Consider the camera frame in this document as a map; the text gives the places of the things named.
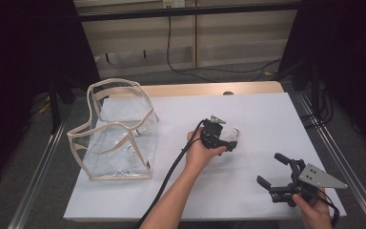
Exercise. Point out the metal floor rail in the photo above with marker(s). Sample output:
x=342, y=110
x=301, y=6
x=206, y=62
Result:
x=35, y=181
x=346, y=178

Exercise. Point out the dark table grommet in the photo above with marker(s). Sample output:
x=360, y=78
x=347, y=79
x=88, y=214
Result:
x=228, y=93

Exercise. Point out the black curtain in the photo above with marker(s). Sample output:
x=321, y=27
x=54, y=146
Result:
x=355, y=47
x=19, y=63

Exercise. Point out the small black wall peg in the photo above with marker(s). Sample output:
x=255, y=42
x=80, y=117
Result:
x=107, y=58
x=145, y=53

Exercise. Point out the black horizontal bar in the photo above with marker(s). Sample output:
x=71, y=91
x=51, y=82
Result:
x=187, y=11

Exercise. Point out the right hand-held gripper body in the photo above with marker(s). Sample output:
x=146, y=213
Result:
x=317, y=179

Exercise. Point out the clear bag with beige trim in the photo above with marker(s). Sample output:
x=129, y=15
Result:
x=108, y=152

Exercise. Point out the person's left hand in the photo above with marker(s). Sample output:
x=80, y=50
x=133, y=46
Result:
x=198, y=156

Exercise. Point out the black stand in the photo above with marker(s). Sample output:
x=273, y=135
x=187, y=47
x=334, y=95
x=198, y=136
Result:
x=54, y=111

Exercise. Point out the person's right hand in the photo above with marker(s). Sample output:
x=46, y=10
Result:
x=316, y=216

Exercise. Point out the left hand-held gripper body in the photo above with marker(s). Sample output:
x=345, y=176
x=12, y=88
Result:
x=212, y=135

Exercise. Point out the white table board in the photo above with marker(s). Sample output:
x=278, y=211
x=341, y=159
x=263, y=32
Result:
x=260, y=114

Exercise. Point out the wall socket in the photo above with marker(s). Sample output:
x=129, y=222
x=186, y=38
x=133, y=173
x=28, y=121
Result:
x=173, y=3

